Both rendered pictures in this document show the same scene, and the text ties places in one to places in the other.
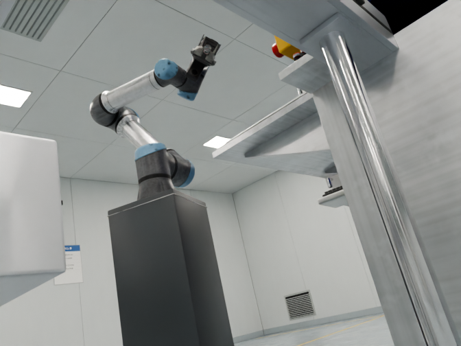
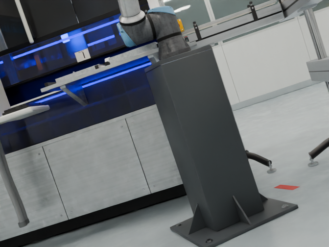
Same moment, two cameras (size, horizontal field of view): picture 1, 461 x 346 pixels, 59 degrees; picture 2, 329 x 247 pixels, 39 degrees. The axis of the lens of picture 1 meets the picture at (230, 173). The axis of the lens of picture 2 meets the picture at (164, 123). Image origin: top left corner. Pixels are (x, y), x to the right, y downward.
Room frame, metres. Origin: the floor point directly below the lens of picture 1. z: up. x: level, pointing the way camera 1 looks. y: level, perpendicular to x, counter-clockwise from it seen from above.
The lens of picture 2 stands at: (2.67, 1.94, 0.67)
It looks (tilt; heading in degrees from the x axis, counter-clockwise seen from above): 4 degrees down; 236
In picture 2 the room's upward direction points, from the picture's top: 19 degrees counter-clockwise
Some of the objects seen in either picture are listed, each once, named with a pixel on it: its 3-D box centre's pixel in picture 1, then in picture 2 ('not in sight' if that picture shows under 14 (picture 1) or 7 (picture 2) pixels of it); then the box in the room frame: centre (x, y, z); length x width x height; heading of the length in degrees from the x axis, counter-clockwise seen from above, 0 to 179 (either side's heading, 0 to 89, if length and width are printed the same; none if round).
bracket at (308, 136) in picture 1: (292, 151); (157, 67); (1.13, -0.20, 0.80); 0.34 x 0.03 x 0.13; 49
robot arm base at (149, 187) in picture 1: (156, 192); (172, 46); (1.35, 0.27, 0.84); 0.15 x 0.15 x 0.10
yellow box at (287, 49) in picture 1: (293, 38); (176, 27); (0.87, -0.23, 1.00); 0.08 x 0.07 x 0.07; 49
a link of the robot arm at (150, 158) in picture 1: (153, 163); (162, 22); (1.35, 0.27, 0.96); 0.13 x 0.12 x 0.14; 154
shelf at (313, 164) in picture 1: (331, 140); (111, 69); (1.31, -0.37, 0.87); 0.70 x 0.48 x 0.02; 139
